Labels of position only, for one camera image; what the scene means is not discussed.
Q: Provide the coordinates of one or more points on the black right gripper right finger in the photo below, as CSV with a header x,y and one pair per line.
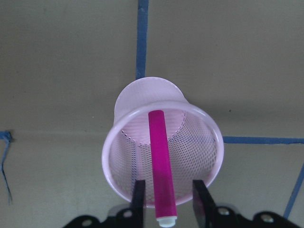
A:
x,y
203,204

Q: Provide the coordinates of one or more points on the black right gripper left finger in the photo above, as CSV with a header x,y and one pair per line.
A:
x,y
138,203

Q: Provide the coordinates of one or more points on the pink marker pen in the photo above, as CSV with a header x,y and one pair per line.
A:
x,y
164,199

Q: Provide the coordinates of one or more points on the pink mesh pen cup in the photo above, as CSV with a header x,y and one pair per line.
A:
x,y
195,142

